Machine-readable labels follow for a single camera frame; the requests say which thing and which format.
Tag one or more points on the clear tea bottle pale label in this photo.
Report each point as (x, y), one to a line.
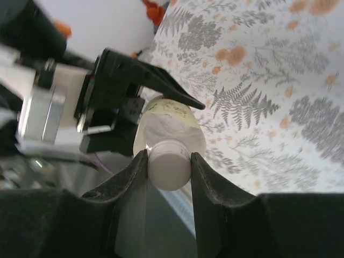
(172, 123)

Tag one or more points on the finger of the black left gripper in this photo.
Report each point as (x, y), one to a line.
(113, 141)
(139, 72)

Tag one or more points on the white bottle cap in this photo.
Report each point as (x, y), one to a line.
(169, 166)

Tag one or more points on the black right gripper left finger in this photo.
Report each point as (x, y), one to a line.
(67, 225)

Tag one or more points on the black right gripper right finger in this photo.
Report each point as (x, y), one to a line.
(268, 228)

